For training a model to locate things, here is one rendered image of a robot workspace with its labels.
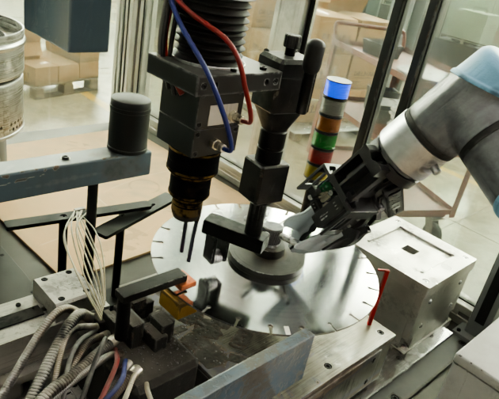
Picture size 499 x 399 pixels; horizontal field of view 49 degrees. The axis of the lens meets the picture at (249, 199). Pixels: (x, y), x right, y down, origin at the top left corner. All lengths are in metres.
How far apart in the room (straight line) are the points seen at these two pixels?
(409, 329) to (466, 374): 0.18
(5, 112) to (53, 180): 0.46
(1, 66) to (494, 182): 0.91
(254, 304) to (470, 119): 0.33
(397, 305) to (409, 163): 0.42
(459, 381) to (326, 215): 0.33
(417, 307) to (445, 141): 0.43
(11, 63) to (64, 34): 0.57
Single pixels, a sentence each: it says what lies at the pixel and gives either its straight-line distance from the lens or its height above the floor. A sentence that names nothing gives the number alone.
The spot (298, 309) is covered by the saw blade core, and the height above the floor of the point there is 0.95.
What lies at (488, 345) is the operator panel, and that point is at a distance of 0.89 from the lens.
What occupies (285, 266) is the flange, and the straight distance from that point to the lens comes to 0.77.
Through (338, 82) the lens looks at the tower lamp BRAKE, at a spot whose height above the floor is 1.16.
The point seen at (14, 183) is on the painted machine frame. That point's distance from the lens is 0.75.
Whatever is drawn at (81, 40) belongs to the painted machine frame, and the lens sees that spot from 0.63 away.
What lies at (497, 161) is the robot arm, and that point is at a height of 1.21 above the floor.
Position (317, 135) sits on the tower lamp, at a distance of 1.02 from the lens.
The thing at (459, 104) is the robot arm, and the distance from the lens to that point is 0.60.
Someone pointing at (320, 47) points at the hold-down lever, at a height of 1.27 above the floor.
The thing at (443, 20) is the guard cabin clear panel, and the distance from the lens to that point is 1.12.
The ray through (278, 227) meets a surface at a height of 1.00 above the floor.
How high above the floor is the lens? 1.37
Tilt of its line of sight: 26 degrees down
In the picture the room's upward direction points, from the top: 11 degrees clockwise
